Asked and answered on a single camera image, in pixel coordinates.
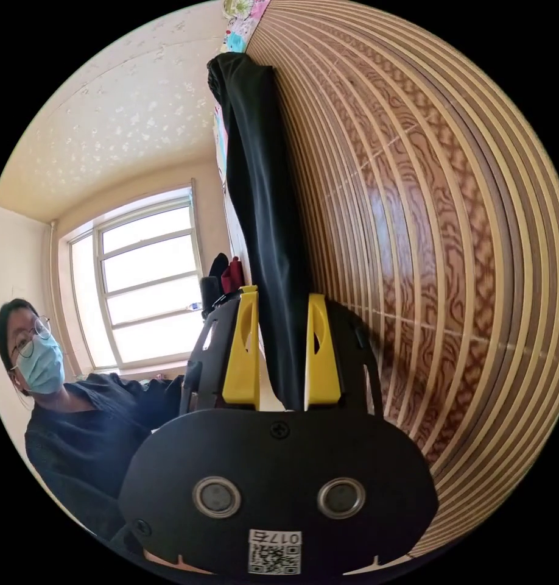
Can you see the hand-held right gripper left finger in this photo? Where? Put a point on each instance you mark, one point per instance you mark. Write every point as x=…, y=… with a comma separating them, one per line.
x=237, y=365

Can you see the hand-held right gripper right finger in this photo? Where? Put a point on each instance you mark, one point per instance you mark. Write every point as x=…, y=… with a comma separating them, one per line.
x=323, y=370

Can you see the black pants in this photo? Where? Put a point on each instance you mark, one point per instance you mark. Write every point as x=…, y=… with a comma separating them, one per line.
x=261, y=205

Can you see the person's right hand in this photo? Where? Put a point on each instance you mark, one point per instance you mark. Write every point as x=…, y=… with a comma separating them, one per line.
x=170, y=561

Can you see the pile of clothes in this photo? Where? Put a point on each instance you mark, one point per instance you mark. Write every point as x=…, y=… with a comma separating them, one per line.
x=227, y=274

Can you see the window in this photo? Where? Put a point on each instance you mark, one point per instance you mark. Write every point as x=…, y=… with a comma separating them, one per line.
x=142, y=274

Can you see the person's body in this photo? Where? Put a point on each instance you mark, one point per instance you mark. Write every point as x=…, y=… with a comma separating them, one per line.
x=78, y=434

